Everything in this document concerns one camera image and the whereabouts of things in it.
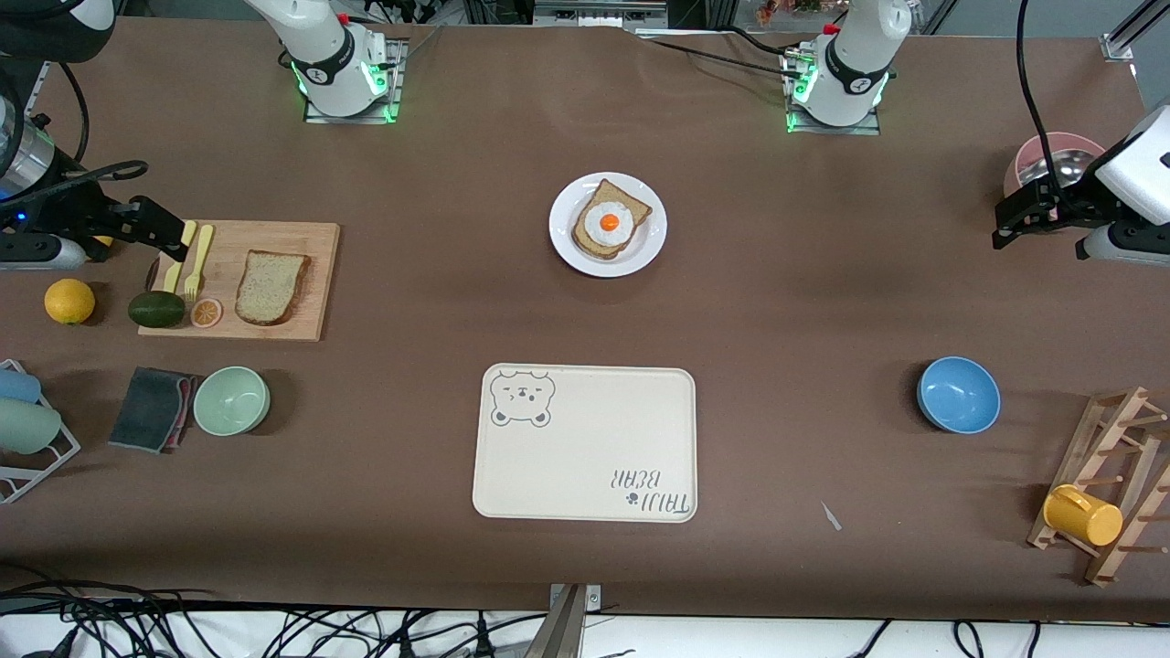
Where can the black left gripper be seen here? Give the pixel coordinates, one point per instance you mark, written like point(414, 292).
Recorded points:
point(1068, 203)

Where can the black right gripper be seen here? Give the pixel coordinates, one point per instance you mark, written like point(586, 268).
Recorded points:
point(64, 208)

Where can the plain brown bread slice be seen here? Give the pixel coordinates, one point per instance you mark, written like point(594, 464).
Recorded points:
point(270, 288)

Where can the white round plate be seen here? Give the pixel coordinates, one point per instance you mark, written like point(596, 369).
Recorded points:
point(654, 239)

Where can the toy fried egg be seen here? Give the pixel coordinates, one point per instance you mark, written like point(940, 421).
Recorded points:
point(603, 236)

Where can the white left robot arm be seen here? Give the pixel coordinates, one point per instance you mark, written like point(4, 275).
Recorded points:
point(855, 64)

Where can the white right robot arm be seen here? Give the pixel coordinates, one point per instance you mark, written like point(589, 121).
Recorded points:
point(329, 55)

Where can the yellow plastic knife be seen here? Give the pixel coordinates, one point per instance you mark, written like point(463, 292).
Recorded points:
point(174, 274)

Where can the yellow plastic fork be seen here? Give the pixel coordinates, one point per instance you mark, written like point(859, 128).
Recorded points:
point(203, 249)

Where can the pink bowl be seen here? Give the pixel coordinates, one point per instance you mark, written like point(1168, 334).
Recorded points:
point(1015, 174)

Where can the dark green avocado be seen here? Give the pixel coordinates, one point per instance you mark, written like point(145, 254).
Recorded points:
point(155, 309)

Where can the toy orange slice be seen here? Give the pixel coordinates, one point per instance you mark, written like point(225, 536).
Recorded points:
point(206, 313)

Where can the wooden cutting board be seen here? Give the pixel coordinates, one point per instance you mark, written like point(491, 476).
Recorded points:
point(315, 274)

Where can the dark grey folded cloth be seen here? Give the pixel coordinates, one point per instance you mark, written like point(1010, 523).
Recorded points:
point(146, 411)

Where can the blue bowl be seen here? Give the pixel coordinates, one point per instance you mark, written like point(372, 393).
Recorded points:
point(958, 395)

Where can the light green bowl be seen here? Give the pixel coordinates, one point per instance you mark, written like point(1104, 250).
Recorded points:
point(230, 402)

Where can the light blue cup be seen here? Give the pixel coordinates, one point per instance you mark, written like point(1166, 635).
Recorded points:
point(18, 386)

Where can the wooden cup rack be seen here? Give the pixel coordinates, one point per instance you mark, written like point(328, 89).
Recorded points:
point(1083, 439)

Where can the pale green cup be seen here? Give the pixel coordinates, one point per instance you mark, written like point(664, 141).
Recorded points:
point(27, 427)

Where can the yellow cup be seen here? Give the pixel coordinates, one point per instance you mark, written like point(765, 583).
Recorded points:
point(1083, 516)

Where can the colourful artificial flowers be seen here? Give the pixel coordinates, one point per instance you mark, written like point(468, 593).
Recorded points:
point(791, 7)

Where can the small grey tape scrap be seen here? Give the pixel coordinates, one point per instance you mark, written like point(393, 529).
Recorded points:
point(831, 517)

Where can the cream bear print tray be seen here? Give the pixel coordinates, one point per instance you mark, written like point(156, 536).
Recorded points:
point(594, 439)

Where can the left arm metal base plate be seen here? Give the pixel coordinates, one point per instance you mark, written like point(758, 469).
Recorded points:
point(868, 129)

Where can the aluminium frame profile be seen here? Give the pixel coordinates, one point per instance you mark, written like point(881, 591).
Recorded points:
point(1117, 44)

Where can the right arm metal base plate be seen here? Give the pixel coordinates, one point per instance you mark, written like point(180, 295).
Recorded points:
point(395, 91)

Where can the grey metal frame box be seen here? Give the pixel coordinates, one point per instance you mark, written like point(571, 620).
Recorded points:
point(599, 13)

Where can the metal table edge bracket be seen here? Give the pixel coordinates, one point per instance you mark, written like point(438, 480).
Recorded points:
point(569, 631)

